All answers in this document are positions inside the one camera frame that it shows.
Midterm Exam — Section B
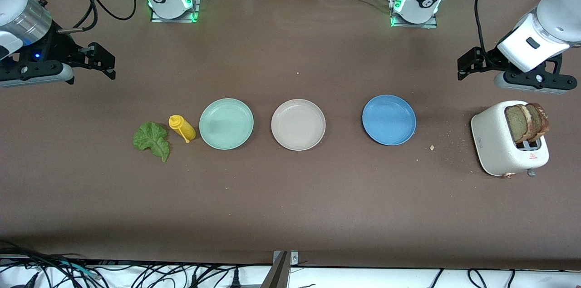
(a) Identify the blue plate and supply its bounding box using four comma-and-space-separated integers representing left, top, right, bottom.
362, 94, 417, 146

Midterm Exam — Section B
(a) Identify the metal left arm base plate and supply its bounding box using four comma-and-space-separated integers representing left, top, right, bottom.
387, 0, 438, 29

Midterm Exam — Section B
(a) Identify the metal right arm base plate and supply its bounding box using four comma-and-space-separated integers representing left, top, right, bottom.
150, 0, 202, 23

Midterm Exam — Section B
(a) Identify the brown bread slice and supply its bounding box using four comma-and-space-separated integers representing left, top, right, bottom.
505, 104, 532, 144
527, 103, 550, 139

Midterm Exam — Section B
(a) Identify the white toaster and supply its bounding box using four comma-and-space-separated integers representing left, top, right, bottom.
471, 100, 550, 178

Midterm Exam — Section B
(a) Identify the green lettuce leaf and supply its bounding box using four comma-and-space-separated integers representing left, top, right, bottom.
133, 121, 171, 163

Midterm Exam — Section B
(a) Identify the yellow mustard squeeze bottle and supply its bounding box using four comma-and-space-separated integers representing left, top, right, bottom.
168, 115, 197, 144

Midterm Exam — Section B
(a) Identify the beige plate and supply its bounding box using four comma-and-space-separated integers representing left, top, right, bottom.
271, 99, 326, 151

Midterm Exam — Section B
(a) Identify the grey metal bar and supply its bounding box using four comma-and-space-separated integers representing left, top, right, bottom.
260, 252, 289, 288

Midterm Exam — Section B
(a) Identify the silver corner bracket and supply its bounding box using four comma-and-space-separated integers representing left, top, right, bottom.
273, 250, 300, 266

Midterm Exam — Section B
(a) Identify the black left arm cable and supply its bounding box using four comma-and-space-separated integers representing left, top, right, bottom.
474, 0, 496, 55

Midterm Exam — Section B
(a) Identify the teal cable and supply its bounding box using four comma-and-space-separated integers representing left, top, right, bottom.
57, 260, 99, 279

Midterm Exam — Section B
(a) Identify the mint green plate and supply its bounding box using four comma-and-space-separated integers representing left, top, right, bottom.
199, 98, 255, 150

